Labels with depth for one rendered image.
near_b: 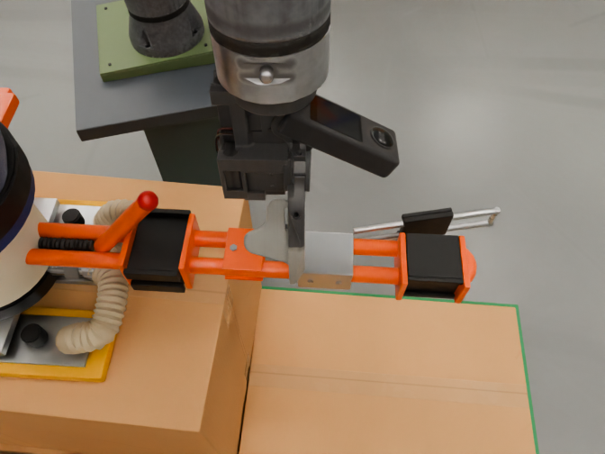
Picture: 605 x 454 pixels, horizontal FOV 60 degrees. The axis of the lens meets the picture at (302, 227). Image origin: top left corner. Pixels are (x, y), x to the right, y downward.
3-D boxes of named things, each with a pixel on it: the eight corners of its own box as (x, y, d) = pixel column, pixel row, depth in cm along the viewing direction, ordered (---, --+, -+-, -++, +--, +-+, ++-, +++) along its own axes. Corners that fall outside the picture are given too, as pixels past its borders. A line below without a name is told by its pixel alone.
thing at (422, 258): (395, 300, 68) (401, 284, 64) (393, 250, 72) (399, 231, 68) (460, 304, 68) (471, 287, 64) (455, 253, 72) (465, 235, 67)
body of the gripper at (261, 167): (234, 149, 55) (217, 47, 45) (316, 150, 54) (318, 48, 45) (224, 205, 50) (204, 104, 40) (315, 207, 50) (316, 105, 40)
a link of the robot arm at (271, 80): (330, -9, 42) (329, 64, 36) (329, 46, 45) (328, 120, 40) (218, -10, 42) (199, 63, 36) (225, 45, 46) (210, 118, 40)
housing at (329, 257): (297, 289, 69) (297, 275, 65) (300, 245, 73) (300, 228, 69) (350, 293, 69) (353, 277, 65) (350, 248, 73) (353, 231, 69)
